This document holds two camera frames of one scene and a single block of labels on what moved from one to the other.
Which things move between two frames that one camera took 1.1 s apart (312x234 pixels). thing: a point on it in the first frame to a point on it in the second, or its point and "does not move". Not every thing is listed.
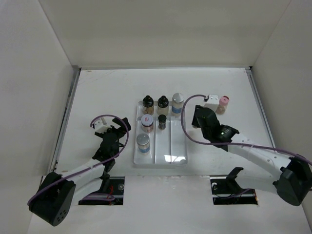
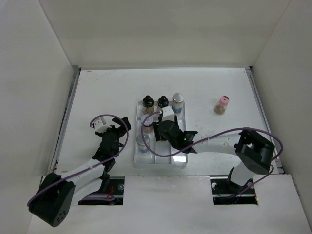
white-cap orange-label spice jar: x=147 y=123 does not move
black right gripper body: x=205 y=133 to x=157 y=132
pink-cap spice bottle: x=224 y=102 does not move
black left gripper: x=123 y=127 does not move
